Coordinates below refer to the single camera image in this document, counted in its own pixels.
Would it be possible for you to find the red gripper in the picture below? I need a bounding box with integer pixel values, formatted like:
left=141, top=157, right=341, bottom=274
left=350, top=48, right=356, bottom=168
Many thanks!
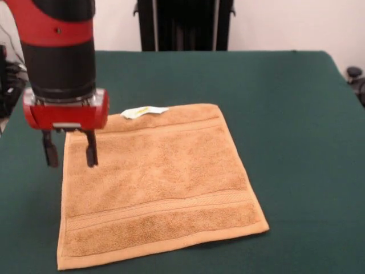
left=22, top=87, right=111, bottom=168

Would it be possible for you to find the tan terry towel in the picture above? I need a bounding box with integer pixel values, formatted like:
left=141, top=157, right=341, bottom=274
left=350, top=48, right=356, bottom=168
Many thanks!
left=56, top=103, right=270, bottom=271

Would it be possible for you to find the dark green table cloth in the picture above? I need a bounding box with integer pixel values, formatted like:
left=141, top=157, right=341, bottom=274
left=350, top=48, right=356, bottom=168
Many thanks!
left=0, top=50, right=365, bottom=274

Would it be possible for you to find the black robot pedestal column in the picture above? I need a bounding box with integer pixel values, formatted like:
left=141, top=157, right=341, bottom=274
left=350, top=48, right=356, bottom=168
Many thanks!
left=132, top=0, right=237, bottom=52

